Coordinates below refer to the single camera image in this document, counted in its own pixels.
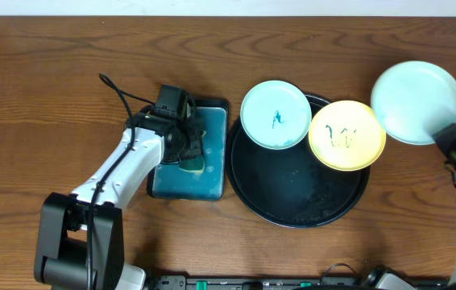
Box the green yellow sponge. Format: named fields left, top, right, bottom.
left=179, top=128, right=208, bottom=175

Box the white plate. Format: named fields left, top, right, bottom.
left=371, top=60, right=456, bottom=146
left=240, top=81, right=312, bottom=150

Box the yellow plate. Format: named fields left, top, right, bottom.
left=308, top=101, right=387, bottom=172

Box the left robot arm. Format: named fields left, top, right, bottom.
left=34, top=113, right=205, bottom=289

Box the rectangular black water tray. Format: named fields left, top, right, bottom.
left=147, top=99, right=229, bottom=201

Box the round black serving tray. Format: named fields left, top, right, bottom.
left=224, top=93, right=371, bottom=229

